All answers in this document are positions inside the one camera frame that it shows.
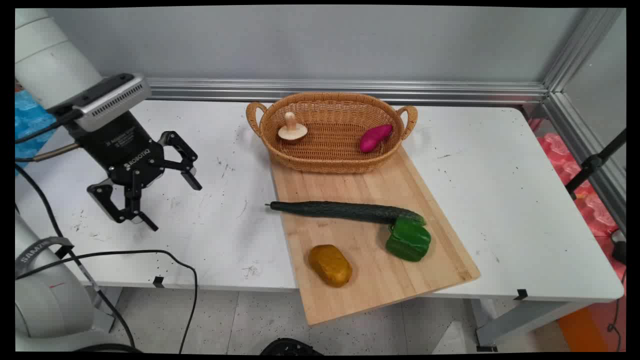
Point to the aluminium corner post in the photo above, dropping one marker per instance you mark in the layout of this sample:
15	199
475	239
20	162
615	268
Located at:
582	47

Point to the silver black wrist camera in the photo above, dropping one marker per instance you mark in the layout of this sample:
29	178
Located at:
107	102

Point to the orange floor mat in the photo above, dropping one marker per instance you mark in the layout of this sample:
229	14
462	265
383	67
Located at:
582	330

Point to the grey table leg frame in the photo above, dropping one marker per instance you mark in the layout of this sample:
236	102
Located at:
520	320

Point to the round black floor object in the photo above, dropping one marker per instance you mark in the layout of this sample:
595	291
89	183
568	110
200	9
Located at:
290	347

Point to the yellow-brown potato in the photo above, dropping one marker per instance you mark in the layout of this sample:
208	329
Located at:
330	265

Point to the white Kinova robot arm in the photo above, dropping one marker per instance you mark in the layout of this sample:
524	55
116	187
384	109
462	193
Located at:
45	60

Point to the horizontal aluminium back rail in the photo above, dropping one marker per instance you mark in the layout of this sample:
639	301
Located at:
350	90

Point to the green bell pepper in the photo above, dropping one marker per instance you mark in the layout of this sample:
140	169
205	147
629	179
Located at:
408	241

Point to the red foam mat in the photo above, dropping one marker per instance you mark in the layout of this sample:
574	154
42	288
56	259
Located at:
587	200

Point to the wooden cutting board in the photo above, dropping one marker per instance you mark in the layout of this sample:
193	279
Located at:
370	250

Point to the beige mushroom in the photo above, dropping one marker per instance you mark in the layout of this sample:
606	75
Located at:
292	130

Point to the aluminium side rail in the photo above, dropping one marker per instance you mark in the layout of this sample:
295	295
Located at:
585	145

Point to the small black device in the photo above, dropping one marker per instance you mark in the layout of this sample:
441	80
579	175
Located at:
620	249

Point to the purple sweet potato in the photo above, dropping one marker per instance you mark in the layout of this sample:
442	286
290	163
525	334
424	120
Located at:
375	137

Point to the woven wicker basket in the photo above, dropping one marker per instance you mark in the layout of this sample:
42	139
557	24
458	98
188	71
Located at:
332	142

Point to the black tape piece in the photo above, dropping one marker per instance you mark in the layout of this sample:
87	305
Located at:
158	281
521	294

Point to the grey table leg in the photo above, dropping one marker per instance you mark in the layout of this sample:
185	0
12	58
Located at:
106	307

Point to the black tripod stand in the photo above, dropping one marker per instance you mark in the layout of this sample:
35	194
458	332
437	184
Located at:
592	162

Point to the blue foam mat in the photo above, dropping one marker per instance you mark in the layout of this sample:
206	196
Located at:
30	122

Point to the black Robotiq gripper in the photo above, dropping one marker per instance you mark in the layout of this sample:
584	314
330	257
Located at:
122	150

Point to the dark green cucumber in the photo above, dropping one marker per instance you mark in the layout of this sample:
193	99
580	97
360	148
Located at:
345	211

